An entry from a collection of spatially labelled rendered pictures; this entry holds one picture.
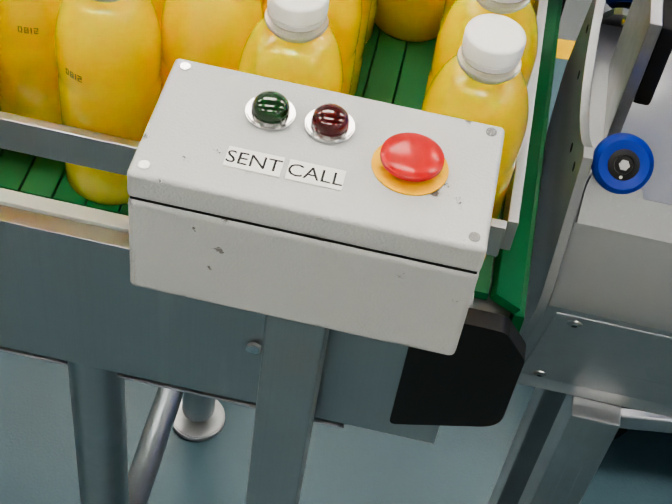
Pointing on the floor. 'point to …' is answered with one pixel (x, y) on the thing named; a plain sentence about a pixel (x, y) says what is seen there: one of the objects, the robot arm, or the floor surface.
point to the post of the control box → (284, 409)
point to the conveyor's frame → (207, 351)
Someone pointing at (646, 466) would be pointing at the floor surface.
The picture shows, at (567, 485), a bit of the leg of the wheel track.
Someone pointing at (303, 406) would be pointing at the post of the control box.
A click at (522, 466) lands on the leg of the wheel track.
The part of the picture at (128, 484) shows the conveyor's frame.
